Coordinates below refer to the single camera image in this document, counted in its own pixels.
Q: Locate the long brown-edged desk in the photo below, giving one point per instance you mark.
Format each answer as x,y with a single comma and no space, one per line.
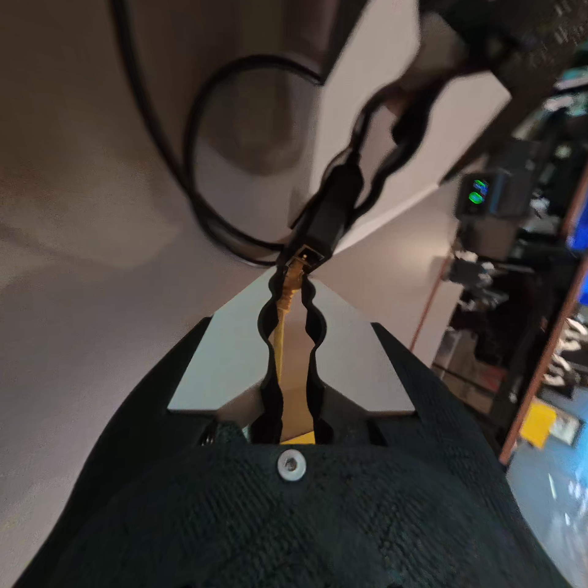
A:
542,363

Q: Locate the large yellow plastic bin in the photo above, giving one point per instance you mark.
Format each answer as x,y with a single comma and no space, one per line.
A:
298,438

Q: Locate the small yellow bin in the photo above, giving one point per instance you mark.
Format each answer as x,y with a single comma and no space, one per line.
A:
537,422

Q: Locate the black framed tag picture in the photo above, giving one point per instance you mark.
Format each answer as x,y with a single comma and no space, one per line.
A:
565,427

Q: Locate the black box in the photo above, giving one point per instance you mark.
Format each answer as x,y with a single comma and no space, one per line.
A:
487,239

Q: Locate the black power station green display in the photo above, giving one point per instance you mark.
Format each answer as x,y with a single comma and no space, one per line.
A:
487,193

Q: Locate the small black device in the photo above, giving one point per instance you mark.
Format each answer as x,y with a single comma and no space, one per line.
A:
464,271

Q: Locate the black two-port network adapter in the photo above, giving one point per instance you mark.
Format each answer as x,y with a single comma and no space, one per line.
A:
330,216

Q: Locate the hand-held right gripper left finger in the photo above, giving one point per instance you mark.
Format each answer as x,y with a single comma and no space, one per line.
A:
216,367

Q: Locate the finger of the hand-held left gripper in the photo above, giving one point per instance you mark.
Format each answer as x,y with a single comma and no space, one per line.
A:
381,46
459,124

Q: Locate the single blue bin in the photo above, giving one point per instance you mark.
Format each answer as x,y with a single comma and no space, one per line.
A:
584,291

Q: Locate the stack of blue bins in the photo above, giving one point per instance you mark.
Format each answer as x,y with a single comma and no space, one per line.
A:
579,229

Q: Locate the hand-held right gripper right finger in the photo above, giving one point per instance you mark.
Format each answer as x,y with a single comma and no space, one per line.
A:
363,367

